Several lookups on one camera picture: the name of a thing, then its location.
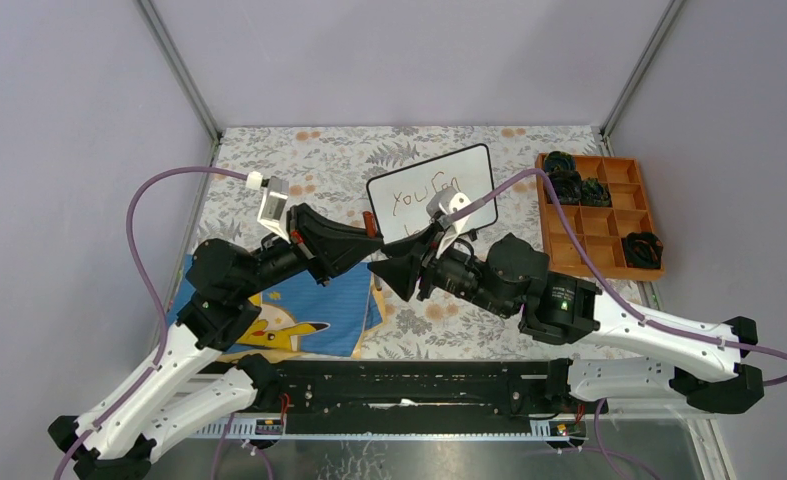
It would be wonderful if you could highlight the small whiteboard black frame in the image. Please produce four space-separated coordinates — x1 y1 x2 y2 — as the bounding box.
366 143 495 242

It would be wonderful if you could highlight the orange compartment tray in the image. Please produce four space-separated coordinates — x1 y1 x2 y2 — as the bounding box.
536 155 665 282

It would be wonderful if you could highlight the blue Pikachu cloth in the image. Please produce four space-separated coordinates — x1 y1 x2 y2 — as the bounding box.
161 254 389 365

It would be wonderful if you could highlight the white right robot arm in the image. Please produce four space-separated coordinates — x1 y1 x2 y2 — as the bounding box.
368 226 765 414

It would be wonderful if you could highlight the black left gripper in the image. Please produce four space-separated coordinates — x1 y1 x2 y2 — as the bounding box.
237 203 385 300

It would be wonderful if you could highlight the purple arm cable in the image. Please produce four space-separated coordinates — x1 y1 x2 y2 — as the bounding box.
51 166 252 480
442 168 787 480

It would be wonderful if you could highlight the floral patterned table mat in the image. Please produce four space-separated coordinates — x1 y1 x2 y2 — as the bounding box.
196 126 626 360

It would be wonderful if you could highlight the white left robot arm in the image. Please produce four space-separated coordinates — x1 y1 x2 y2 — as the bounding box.
48 204 383 479

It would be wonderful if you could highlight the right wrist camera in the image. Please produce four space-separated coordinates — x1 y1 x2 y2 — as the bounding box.
426 186 471 258

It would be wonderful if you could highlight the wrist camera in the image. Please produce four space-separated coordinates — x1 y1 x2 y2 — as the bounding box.
426 186 471 258
245 171 289 240

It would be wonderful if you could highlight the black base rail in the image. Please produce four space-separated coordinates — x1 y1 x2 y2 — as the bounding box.
194 359 610 437

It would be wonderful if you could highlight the black rolled cable bundle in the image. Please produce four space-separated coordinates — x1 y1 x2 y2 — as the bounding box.
579 178 613 208
621 231 665 271
542 150 578 176
543 169 584 205

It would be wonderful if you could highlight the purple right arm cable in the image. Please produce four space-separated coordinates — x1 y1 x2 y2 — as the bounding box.
442 168 787 480

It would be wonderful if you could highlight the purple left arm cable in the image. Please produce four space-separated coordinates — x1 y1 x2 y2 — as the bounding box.
51 166 252 480

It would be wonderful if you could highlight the dark red marker cap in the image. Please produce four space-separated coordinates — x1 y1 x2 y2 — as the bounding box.
362 211 377 238

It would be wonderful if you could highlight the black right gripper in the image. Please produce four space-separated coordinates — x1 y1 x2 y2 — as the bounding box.
366 219 513 318

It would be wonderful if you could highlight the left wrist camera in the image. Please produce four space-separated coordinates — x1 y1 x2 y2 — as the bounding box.
245 171 289 240

